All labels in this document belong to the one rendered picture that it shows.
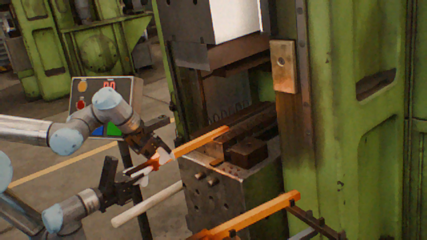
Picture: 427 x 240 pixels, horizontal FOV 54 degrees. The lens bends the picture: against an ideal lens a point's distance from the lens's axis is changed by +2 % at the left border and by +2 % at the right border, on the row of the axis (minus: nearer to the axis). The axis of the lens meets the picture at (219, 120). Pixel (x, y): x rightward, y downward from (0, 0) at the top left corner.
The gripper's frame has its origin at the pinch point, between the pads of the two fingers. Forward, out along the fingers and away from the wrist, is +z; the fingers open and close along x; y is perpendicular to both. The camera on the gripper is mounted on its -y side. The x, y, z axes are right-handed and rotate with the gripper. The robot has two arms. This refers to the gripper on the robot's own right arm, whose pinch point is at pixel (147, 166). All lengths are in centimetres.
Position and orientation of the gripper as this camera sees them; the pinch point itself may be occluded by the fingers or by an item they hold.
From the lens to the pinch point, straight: 143.4
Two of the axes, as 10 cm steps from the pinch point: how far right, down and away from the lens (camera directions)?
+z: 7.3, -3.4, 5.9
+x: 6.7, 1.9, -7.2
